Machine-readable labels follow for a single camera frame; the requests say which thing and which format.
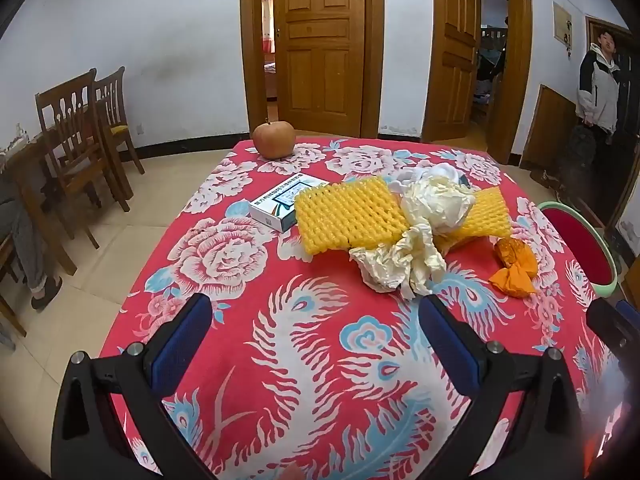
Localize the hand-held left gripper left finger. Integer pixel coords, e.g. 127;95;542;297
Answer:
52;292;216;480

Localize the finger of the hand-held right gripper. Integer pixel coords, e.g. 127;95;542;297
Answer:
586;299;640;366

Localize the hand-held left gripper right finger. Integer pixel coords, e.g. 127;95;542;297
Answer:
417;295;596;480

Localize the red basin with green rim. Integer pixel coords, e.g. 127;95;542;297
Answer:
537;200;619;297

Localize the cream paper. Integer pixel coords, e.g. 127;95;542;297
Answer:
400;177;476;236
348;224;447;300

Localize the orange snack packet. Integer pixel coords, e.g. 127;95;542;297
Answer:
488;237;538;297

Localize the small yellow foam net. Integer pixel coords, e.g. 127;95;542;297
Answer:
435;186;513;253

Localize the white medicine box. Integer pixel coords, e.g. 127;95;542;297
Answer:
248;175;331;233

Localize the large yellow foam net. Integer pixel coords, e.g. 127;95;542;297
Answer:
294;176;416;256

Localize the white tissue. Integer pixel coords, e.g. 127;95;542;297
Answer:
390;162;468;193

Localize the red floral tablecloth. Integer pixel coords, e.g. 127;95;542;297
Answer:
97;137;631;480

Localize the red apple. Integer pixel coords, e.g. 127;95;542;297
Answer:
252;119;296;161

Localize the wooden table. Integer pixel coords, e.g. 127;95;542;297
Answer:
0;130;76;276

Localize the wooden chair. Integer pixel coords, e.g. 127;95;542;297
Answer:
35;69;130;213
92;66;146;176

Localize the wooden door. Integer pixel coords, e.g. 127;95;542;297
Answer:
240;0;385;138
422;0;533;163

